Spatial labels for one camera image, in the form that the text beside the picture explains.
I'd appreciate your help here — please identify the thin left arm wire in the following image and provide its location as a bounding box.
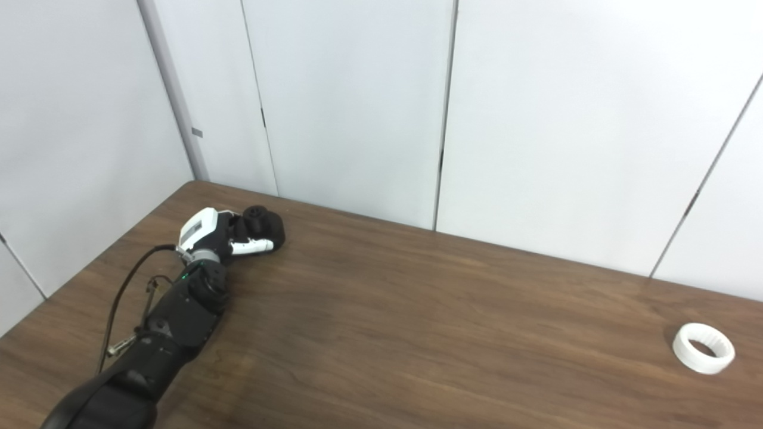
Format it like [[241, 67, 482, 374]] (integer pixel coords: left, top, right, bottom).
[[107, 275, 173, 358]]

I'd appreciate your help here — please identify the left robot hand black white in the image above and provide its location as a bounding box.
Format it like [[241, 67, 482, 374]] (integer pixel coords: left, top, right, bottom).
[[176, 207, 275, 264]]

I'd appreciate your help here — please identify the white toothed ring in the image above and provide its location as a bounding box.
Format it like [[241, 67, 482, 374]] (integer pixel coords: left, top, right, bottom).
[[672, 322, 736, 375]]

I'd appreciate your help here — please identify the grey wall post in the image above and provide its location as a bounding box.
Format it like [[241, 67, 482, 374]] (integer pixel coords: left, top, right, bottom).
[[137, 0, 210, 181]]

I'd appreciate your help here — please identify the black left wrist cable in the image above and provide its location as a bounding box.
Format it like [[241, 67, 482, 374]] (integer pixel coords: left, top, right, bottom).
[[97, 244, 179, 373]]

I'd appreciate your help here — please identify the round black part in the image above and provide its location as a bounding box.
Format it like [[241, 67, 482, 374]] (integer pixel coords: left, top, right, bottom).
[[235, 206, 286, 254]]

